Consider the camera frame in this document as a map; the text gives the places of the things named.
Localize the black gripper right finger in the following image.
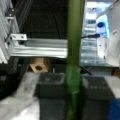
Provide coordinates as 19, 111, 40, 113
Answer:
82, 76, 114, 120

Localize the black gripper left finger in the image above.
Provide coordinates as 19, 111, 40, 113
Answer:
35, 73, 66, 120

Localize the red tulip long stem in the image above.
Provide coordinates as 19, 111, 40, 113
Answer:
65, 0, 85, 120

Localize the wooden block with hole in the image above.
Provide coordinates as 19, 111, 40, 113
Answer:
30, 58, 50, 73

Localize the aluminium frame rail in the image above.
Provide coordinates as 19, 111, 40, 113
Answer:
0, 0, 67, 64

